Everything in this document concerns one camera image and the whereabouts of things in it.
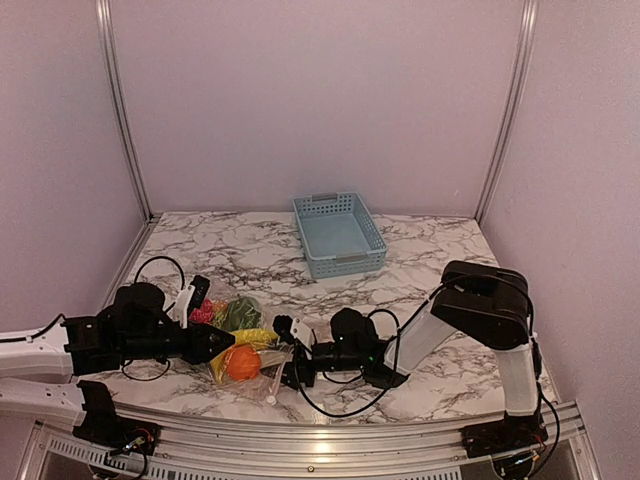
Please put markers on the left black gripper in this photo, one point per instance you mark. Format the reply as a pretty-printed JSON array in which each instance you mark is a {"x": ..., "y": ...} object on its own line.
[{"x": 199, "y": 349}]

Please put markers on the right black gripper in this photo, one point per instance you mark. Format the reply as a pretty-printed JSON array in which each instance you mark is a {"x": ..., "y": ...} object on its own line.
[{"x": 302, "y": 365}]

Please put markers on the red fake fruit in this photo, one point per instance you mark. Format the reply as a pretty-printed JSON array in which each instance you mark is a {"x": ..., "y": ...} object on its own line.
[{"x": 204, "y": 314}]

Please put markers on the small orange green fake fruit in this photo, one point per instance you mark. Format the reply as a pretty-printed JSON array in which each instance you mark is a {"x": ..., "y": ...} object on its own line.
[{"x": 219, "y": 307}]

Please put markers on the yellow fake bananas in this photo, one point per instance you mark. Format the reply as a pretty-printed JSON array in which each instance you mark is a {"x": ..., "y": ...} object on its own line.
[{"x": 260, "y": 339}]

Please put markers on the clear zip top bag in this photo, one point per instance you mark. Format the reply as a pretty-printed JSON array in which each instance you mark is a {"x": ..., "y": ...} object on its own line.
[{"x": 265, "y": 387}]

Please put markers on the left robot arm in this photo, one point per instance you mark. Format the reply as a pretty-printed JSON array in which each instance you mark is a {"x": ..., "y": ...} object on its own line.
[{"x": 45, "y": 374}]

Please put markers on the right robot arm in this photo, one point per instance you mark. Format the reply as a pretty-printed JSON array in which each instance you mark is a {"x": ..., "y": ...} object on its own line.
[{"x": 487, "y": 304}]

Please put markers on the light blue plastic basket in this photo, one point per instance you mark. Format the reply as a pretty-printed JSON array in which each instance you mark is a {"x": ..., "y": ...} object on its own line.
[{"x": 338, "y": 235}]

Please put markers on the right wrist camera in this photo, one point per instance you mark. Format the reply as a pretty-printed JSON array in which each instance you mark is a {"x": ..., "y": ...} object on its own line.
[{"x": 292, "y": 330}]

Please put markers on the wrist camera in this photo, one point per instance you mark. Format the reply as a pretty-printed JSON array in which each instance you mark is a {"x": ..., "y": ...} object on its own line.
[
  {"x": 190, "y": 298},
  {"x": 292, "y": 330}
]

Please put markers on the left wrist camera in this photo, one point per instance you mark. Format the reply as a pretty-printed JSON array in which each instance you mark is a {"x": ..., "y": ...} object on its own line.
[{"x": 190, "y": 298}]

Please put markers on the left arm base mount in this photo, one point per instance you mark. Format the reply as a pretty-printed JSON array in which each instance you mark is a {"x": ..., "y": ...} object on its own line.
[{"x": 102, "y": 425}]

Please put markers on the aluminium front rail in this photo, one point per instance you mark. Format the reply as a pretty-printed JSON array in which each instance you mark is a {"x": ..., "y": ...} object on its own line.
[{"x": 191, "y": 447}]

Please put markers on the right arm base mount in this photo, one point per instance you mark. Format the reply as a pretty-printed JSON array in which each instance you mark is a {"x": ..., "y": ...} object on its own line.
[{"x": 504, "y": 435}]

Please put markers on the left aluminium corner post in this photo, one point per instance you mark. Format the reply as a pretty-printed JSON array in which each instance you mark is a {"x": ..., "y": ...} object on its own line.
[{"x": 109, "y": 50}]

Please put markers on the aluminium corner post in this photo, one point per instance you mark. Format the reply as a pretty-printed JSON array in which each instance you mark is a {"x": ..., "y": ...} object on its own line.
[
  {"x": 109, "y": 50},
  {"x": 515, "y": 93}
]

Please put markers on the right aluminium corner post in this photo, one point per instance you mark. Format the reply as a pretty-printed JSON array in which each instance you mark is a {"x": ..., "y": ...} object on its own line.
[{"x": 515, "y": 93}]

